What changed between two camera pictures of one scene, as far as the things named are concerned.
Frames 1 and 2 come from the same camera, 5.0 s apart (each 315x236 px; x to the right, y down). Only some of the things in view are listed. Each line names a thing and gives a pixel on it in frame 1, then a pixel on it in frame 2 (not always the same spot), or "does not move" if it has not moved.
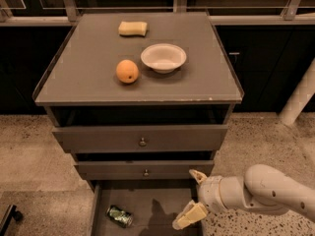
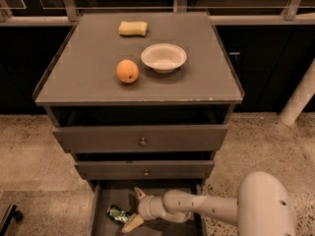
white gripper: x=210 y=191 to x=148 y=207
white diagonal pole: x=299 y=99 does not move
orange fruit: x=127 y=71 does not move
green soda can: x=121 y=216 does not move
